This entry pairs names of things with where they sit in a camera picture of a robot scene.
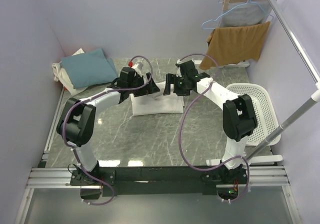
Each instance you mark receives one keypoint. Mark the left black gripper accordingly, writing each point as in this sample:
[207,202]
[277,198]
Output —
[150,88]

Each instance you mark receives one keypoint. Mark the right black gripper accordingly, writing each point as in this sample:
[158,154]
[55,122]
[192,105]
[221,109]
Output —
[172,79]

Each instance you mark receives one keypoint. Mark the white t-shirt red print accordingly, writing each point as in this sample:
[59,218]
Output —
[157,103]

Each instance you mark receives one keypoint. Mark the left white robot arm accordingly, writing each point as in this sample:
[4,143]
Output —
[78,118]

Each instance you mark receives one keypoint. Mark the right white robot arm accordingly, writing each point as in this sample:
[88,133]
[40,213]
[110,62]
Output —
[238,114]

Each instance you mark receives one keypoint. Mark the folded teal t-shirt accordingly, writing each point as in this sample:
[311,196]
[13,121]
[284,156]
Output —
[89,68]

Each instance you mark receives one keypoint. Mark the brown t-shirt on rack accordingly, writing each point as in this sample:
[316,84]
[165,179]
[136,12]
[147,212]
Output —
[231,45]

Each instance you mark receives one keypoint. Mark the folded cream t-shirt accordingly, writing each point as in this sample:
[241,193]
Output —
[60,75]

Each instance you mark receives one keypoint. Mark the grey garment on rack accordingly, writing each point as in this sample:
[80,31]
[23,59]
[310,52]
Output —
[242,15]

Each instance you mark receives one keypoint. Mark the white perforated plastic basket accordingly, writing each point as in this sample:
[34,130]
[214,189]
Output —
[265,114]

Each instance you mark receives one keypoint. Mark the silver clothes rail stand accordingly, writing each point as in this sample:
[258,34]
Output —
[282,72]

